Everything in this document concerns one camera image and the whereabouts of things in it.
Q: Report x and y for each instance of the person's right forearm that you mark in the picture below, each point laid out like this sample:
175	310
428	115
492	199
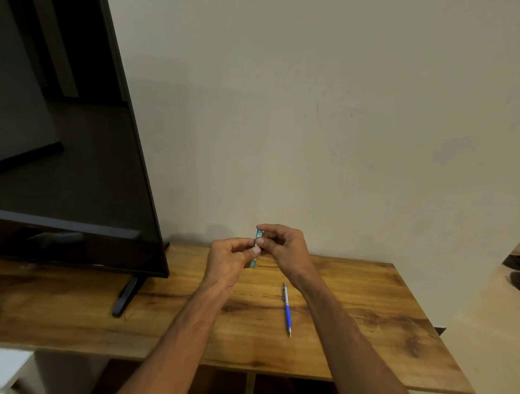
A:
345	337

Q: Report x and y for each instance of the black television stand foot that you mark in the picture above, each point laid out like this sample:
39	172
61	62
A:
128	295

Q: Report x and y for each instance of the wooden table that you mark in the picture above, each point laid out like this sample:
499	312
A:
252	320

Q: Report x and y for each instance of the black flat screen television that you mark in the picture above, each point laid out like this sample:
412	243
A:
69	134

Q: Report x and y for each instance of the small teal lead refill case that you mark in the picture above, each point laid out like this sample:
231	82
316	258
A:
257	245

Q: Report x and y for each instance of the dark object at wall edge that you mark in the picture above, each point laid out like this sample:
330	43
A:
512	266

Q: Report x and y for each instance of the person's right hand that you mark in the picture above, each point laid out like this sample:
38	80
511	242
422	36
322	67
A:
286	251

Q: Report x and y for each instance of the blue mechanical pencil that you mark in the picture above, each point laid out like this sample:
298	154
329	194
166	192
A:
287	310

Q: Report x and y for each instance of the white furniture piece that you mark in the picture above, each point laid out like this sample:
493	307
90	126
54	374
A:
14	369

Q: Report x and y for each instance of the person's right thumb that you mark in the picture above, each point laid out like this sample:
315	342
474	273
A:
266	244

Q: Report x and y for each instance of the person's left hand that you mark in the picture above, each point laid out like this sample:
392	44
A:
225	259

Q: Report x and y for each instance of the person's left thumb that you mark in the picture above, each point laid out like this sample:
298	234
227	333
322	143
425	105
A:
248	252

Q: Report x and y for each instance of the person's left forearm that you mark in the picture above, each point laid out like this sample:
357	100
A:
178	337

